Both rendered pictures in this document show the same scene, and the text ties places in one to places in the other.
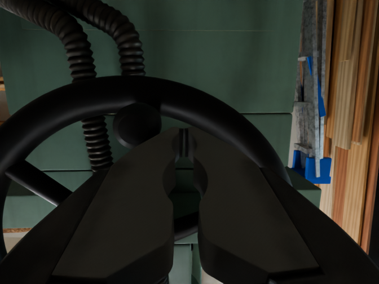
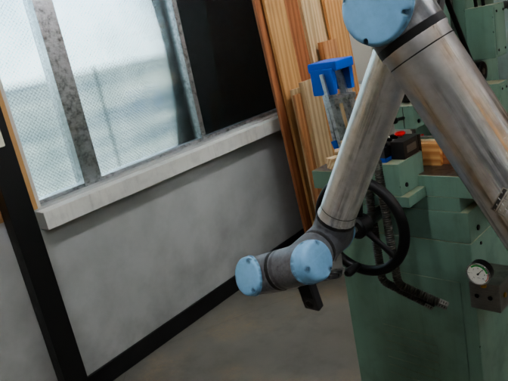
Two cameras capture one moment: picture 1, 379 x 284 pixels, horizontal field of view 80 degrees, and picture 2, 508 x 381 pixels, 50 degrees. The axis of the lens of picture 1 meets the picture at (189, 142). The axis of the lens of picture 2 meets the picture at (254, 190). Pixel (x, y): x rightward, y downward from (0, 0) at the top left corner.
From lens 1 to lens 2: 1.46 m
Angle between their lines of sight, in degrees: 52
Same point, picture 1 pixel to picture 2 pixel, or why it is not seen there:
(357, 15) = not seen: hidden behind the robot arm
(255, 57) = (357, 253)
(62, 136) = (442, 230)
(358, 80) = (312, 159)
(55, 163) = (446, 216)
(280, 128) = not seen: hidden behind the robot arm
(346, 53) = not seen: hidden behind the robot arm
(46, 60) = (449, 267)
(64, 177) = (441, 207)
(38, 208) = (456, 189)
